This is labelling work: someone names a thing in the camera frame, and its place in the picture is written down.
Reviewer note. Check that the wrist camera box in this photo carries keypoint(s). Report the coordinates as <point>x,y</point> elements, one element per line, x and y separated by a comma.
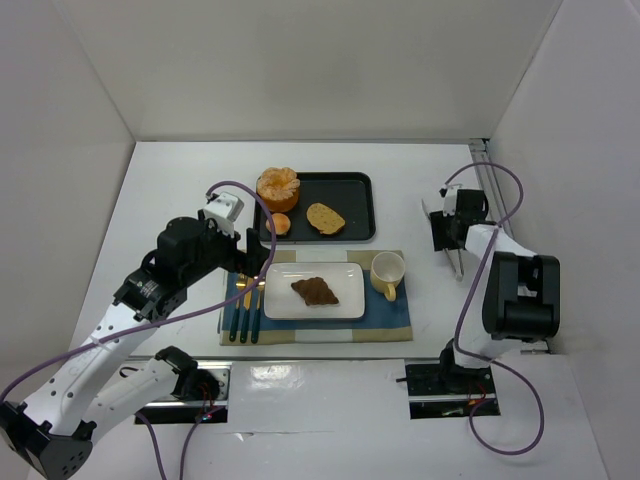
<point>449,194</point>
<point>223,207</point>

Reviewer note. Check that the tan bread slice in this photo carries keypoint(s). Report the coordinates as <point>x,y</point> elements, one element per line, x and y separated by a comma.
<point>324,219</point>

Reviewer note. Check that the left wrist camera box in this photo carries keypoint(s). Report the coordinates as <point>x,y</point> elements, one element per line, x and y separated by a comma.
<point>223,207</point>

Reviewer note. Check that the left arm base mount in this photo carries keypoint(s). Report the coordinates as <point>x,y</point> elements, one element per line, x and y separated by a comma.
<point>199,391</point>

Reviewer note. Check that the gold spoon green handle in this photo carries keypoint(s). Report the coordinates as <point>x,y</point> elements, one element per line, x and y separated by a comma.
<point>256,321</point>

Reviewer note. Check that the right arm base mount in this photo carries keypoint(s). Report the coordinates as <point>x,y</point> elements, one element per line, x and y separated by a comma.
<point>442,389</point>

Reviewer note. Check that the aluminium frame rail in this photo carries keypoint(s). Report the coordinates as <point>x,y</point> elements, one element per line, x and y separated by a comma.
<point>485,165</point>

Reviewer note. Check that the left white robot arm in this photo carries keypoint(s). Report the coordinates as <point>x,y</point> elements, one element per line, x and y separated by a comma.
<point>56,427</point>

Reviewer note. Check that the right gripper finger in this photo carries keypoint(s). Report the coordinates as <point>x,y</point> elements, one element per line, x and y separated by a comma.
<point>440,240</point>
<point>437,220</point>

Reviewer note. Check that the gold knife green handle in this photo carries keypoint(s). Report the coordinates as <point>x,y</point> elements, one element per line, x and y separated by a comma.
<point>247,303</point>

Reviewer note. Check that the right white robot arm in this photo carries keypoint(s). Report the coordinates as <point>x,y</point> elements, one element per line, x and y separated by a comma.
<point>476,201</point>

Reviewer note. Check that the metal serving tongs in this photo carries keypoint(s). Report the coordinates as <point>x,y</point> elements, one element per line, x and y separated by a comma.
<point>454,258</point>

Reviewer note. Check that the peeled orange mandarin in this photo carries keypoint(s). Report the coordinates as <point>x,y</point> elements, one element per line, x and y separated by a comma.
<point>279,188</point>

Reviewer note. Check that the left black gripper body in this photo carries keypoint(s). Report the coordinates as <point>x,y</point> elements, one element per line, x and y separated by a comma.
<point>252,251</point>

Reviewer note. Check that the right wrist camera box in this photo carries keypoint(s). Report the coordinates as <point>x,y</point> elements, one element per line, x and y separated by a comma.
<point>449,194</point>

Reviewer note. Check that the brown chocolate croissant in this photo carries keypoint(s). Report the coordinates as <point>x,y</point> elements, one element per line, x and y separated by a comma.
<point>315,292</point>

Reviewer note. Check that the black rectangular tray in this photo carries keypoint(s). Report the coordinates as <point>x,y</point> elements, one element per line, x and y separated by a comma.
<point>349,194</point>

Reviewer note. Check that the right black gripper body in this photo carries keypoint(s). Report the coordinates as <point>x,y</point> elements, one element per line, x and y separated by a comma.
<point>443,232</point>

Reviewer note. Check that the yellow mug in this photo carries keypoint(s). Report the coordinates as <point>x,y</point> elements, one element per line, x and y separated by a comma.
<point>386,273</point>

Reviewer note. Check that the white rectangular plate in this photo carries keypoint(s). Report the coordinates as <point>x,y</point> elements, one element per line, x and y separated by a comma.
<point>345,280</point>

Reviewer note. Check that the small round bun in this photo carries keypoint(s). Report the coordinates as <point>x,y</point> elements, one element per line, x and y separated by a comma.
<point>281,222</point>

